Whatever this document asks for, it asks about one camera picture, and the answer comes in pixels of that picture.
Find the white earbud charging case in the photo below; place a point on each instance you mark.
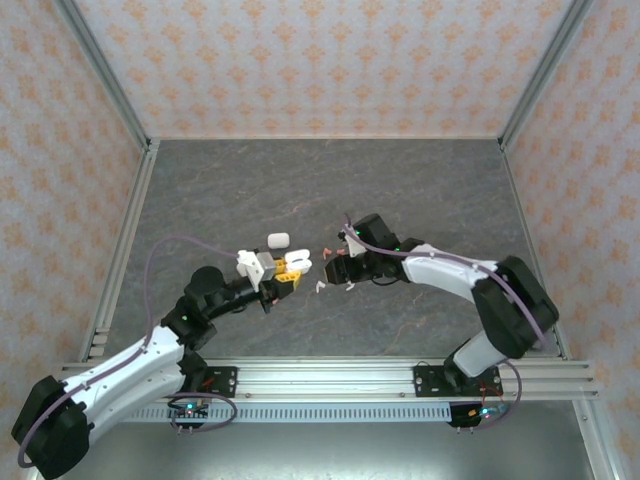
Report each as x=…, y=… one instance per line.
x=300, y=257
x=278, y=240

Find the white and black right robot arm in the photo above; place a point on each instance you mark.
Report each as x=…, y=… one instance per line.
x=440, y=272

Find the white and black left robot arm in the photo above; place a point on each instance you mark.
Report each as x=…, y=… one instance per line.
x=130, y=360

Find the aluminium table edge extrusion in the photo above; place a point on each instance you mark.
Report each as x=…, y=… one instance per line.
x=534, y=250
x=120, y=250

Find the small circuit board with LEDs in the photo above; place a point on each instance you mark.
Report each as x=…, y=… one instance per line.
x=465, y=415
x=189, y=411

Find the grey metal plate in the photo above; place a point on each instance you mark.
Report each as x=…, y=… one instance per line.
x=325, y=455

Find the long aluminium mounting rail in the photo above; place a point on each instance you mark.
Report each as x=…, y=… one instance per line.
x=325, y=380

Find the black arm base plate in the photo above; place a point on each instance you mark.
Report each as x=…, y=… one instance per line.
x=430, y=382
x=225, y=382

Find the aluminium frame post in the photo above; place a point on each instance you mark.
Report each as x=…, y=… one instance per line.
x=598, y=450
x=541, y=75
x=108, y=75

